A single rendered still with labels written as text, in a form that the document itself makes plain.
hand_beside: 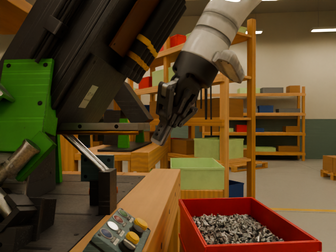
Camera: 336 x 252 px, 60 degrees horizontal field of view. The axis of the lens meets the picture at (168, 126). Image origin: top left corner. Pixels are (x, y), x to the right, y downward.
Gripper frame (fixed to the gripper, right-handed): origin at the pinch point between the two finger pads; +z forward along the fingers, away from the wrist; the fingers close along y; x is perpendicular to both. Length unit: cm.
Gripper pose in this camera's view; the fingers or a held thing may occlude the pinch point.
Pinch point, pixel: (161, 134)
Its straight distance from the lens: 50.4
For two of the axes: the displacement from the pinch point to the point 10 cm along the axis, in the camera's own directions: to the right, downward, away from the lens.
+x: 7.8, 3.9, -4.9
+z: -4.6, 8.9, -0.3
